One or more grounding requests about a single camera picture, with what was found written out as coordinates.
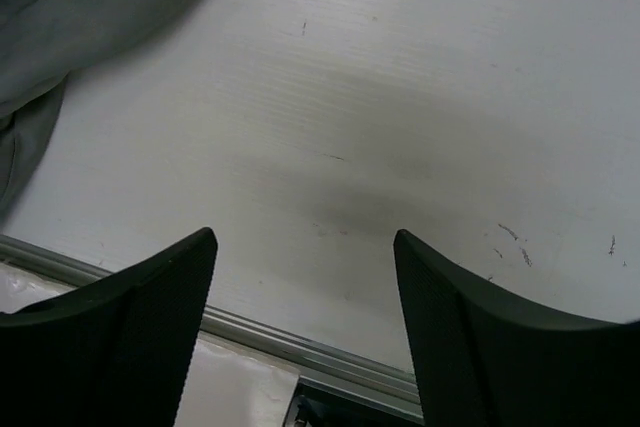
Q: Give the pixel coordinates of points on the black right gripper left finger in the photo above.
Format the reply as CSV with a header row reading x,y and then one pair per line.
x,y
115,352

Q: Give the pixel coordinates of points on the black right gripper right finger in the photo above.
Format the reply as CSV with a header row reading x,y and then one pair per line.
x,y
484,356

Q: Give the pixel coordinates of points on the grey pleated skirt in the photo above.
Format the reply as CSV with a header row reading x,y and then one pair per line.
x,y
42,43

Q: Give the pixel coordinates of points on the aluminium table edge rail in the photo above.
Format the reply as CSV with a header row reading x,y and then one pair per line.
x,y
323,367

